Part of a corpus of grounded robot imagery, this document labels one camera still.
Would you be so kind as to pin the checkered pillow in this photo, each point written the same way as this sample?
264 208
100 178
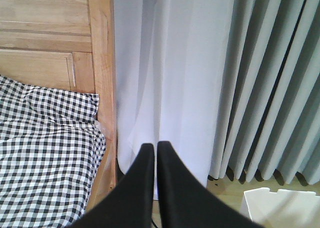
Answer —
19 101

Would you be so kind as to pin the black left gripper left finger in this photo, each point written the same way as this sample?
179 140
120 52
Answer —
130 203

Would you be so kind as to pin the checkered duvet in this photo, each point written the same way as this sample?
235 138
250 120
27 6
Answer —
47 172

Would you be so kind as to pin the wooden bed frame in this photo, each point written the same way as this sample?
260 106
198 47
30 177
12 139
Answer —
68 45

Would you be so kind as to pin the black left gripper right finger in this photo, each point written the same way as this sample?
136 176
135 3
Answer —
184 202

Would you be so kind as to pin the white plastic trash bin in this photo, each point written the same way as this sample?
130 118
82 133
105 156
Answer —
281 209

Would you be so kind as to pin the grey pleated curtain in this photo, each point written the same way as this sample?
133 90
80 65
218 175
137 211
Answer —
268 116

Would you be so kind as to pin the white sheer curtain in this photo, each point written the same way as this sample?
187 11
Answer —
169 58

